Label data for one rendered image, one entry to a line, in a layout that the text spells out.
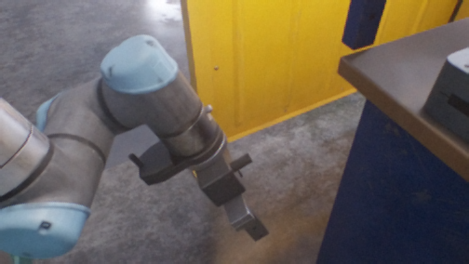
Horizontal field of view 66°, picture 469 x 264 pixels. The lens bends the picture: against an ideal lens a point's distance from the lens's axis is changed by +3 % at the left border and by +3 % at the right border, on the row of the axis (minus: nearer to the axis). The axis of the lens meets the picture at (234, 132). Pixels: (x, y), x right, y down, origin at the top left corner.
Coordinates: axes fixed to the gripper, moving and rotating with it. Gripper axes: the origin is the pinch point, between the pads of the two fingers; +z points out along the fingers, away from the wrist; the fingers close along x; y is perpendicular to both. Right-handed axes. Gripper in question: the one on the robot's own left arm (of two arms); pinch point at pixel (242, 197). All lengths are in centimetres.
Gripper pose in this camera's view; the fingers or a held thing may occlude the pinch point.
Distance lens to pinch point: 60.6
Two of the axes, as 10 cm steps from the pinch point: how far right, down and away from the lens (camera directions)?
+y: 8.5, -5.1, -0.6
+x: -2.9, -5.7, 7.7
